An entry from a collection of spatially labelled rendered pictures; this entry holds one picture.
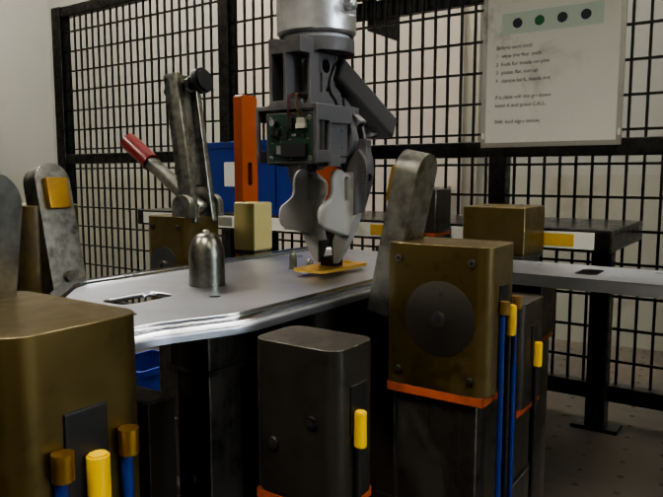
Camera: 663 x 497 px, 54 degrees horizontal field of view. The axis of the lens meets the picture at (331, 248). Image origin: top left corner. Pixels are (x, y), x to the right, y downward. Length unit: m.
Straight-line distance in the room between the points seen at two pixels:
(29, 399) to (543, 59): 1.01
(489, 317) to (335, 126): 0.23
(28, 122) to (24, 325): 4.22
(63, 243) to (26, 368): 0.44
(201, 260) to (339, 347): 0.21
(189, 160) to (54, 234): 0.18
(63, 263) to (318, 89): 0.29
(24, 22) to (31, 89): 0.39
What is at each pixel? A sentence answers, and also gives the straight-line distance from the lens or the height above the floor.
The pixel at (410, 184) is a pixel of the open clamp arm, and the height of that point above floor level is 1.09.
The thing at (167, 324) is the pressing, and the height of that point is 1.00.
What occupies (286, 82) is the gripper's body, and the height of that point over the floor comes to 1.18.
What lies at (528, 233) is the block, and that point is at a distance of 0.84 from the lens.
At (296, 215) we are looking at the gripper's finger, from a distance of 0.65.
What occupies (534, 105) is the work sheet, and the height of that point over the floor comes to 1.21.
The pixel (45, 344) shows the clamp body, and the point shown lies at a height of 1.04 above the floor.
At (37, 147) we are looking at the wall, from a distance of 4.50.
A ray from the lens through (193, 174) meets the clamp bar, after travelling 0.79.
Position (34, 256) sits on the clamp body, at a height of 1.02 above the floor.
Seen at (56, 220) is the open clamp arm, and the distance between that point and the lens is 0.68.
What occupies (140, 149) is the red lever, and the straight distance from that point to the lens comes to 0.85.
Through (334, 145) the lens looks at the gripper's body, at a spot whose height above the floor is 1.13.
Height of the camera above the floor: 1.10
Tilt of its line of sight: 6 degrees down
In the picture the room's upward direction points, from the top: straight up
